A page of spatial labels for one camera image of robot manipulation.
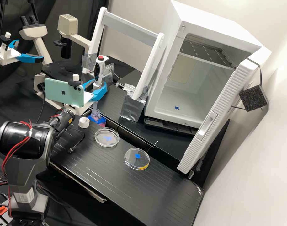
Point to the white incubator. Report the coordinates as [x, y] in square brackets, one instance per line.
[204, 21]

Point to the black platform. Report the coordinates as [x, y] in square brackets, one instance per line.
[134, 188]
[124, 106]
[128, 78]

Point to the right wrist camera phone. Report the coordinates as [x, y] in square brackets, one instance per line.
[61, 90]

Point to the incubator door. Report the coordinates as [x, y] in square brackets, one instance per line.
[218, 106]

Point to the small bottle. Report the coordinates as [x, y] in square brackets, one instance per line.
[96, 115]

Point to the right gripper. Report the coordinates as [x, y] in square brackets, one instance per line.
[88, 97]

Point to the pipette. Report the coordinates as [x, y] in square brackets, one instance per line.
[98, 70]

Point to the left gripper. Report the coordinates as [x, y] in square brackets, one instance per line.
[7, 55]

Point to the cream microscope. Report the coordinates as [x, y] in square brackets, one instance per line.
[41, 47]

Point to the white pipette stand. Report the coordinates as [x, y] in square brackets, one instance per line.
[148, 68]

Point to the white cap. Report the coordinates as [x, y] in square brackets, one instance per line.
[83, 123]

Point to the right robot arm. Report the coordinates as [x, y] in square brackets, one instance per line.
[28, 146]

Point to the petri dish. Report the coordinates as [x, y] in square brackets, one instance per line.
[106, 137]

